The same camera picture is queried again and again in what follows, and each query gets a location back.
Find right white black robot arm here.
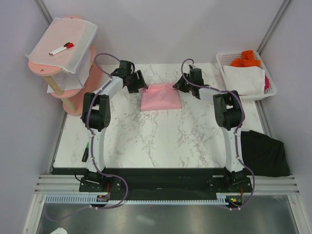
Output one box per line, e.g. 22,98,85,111
173,67,245,173

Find pink tiered wooden stand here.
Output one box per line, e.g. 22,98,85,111
36,16,102,116

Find white paper sheets on stand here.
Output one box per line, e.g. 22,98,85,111
46,48,90,94

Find magenta cloth in basket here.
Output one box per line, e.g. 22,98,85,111
264,77,270,90

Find white plastic laundry basket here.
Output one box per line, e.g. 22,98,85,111
216,50,277,101

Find black cloth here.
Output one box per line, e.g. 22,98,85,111
241,131,291,177

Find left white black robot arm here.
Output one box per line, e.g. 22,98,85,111
81,60,148,173

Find orange cloth in basket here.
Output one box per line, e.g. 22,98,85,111
230,50,261,67

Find red capped white marker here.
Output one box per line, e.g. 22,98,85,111
49,42,74,56

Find white mesh cloth on stand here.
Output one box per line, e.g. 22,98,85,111
27,18,98,76

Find pink t shirt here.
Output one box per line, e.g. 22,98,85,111
140,83,182,111

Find green black highlighter pen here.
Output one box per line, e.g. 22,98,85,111
81,143,89,162

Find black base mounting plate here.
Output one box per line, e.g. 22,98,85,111
79,168,252,193

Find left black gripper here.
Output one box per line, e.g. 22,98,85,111
126,70,147,94

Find white slotted cable duct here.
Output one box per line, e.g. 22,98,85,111
45,194,242,205

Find black capped white marker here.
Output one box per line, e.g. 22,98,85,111
49,42,70,56

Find white folded cloth in basket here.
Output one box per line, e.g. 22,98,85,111
223,65,265,96

